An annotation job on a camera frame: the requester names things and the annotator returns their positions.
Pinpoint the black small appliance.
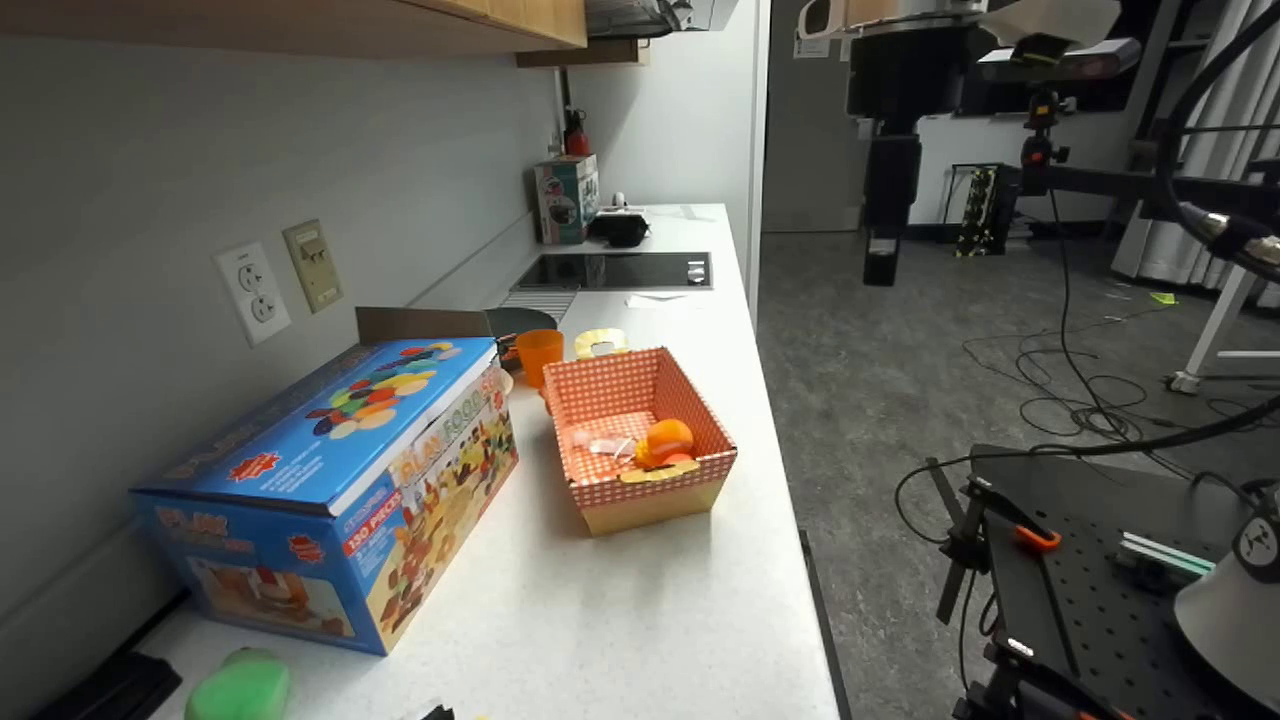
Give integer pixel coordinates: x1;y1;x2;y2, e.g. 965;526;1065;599
586;213;648;249

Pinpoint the yellow patterned plate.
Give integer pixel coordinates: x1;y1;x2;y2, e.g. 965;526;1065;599
571;327;628;362

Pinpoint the beige wall switch plate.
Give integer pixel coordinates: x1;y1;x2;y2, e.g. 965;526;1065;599
282;222;339;311

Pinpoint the black camera tripod stand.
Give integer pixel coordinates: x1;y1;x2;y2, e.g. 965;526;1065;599
949;92;1280;273

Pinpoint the red fire extinguisher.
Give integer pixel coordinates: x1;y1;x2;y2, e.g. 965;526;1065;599
560;107;595;155

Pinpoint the wooden upper cabinet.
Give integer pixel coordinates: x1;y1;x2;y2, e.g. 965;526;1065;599
0;0;586;61

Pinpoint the red checkered paper basket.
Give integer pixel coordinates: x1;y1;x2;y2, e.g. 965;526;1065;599
544;349;734;536

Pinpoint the orange toy fruit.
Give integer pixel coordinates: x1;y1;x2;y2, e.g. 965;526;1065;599
630;417;697;467

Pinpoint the black induction cooktop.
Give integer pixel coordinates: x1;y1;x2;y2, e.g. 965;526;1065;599
520;252;710;294

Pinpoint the black breadboard robot base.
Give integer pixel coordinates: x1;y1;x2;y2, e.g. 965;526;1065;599
937;444;1280;720

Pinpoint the dark grey round plate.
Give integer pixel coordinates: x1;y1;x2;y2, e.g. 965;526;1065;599
484;308;560;340

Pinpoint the teal appliance box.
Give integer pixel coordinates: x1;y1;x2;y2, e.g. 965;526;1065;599
531;155;600;244

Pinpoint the orange plastic cup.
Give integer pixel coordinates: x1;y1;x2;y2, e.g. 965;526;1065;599
513;327;565;389

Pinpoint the white wall outlet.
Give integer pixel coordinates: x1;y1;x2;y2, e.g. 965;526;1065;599
216;244;293;343

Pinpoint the blue toy box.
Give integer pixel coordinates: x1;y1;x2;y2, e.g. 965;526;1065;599
132;337;516;658

